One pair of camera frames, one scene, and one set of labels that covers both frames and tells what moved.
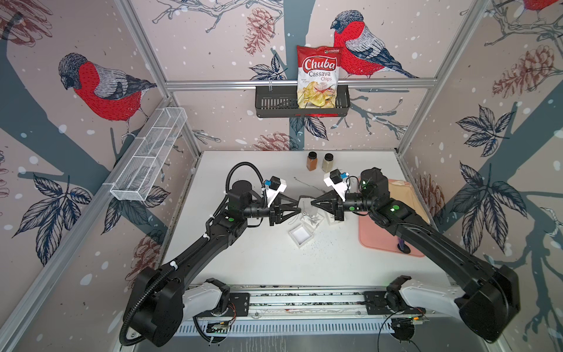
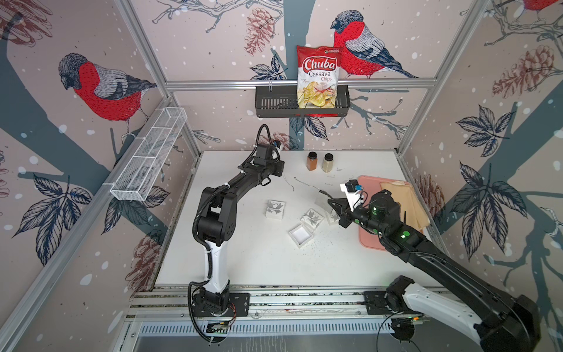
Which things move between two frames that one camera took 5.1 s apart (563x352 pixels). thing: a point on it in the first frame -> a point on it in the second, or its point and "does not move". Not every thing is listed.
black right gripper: x=323 y=202 -> x=339 y=204
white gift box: x=300 y=235 does not move
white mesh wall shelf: x=138 y=174 does not move
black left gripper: x=276 y=216 -> x=280 y=164
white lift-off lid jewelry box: x=331 y=221 does not move
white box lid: x=312 y=220 does not move
